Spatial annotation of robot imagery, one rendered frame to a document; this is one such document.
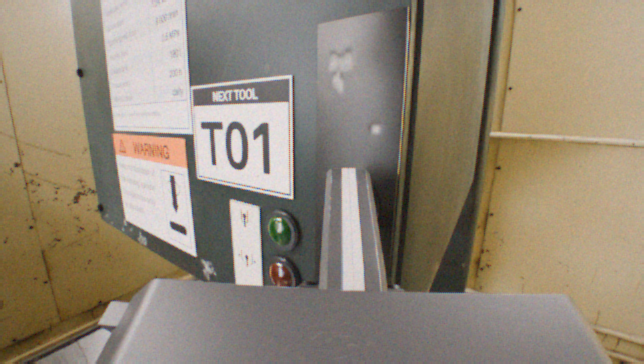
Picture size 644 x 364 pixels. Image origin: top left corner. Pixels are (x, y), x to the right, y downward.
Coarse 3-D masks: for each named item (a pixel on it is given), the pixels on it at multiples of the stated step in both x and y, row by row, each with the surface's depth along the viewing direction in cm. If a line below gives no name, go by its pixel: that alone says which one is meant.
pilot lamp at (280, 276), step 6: (276, 264) 17; (282, 264) 17; (270, 270) 17; (276, 270) 17; (282, 270) 17; (270, 276) 18; (276, 276) 17; (282, 276) 17; (288, 276) 17; (276, 282) 17; (282, 282) 17; (288, 282) 17
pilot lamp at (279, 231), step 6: (276, 216) 16; (270, 222) 17; (276, 222) 16; (282, 222) 16; (270, 228) 17; (276, 228) 16; (282, 228) 16; (288, 228) 16; (270, 234) 17; (276, 234) 16; (282, 234) 16; (288, 234) 16; (276, 240) 16; (282, 240) 16; (288, 240) 16
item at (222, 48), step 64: (192, 0) 18; (256, 0) 15; (320, 0) 13; (384, 0) 11; (448, 0) 14; (192, 64) 19; (256, 64) 16; (448, 64) 16; (448, 128) 19; (192, 192) 22; (256, 192) 18; (448, 192) 24; (192, 256) 24
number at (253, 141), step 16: (224, 112) 18; (240, 112) 17; (256, 112) 16; (272, 112) 15; (224, 128) 18; (240, 128) 17; (256, 128) 16; (272, 128) 16; (224, 144) 18; (240, 144) 17; (256, 144) 17; (272, 144) 16; (240, 160) 18; (256, 160) 17; (272, 160) 16; (240, 176) 18; (256, 176) 17; (272, 176) 16
